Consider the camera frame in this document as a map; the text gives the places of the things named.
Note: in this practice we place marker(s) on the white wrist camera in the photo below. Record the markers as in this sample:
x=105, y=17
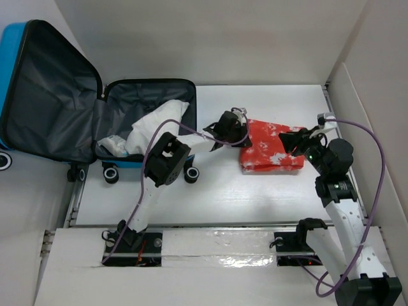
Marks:
x=325, y=123
x=241, y=113

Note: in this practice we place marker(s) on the white cotton pads packet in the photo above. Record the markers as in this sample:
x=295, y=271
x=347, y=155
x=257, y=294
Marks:
x=115, y=145

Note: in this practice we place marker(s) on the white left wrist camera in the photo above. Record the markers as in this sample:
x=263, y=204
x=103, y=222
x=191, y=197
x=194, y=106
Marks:
x=241, y=113

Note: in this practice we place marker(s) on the aluminium front rail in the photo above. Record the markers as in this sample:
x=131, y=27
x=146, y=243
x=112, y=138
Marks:
x=157, y=227

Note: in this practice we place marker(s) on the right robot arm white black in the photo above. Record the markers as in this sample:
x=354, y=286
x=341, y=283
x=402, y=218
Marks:
x=359, y=278

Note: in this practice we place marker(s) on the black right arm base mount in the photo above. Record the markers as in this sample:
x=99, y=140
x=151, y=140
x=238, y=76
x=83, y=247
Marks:
x=291, y=247

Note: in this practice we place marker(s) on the blue kids suitcase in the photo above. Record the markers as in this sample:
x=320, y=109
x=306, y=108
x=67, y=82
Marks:
x=54, y=104

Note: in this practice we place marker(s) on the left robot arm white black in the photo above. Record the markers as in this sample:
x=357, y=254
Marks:
x=170, y=147

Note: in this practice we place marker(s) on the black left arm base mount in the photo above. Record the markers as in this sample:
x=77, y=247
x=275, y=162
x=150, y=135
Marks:
x=145, y=252

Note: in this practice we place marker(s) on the white right side panel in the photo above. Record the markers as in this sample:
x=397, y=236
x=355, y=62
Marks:
x=389, y=216

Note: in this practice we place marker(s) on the white front foam board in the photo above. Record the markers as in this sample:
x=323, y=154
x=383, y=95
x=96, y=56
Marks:
x=200, y=266

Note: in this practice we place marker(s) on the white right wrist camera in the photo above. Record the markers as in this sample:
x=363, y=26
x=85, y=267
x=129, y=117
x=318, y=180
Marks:
x=325, y=123

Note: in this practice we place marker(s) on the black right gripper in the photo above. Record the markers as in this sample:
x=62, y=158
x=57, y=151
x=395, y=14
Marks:
x=299, y=139

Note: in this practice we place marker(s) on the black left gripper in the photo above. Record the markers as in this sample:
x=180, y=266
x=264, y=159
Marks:
x=241, y=130

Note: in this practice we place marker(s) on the orange white tie-dye cloth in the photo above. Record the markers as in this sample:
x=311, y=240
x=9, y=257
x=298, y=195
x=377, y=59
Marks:
x=267, y=154

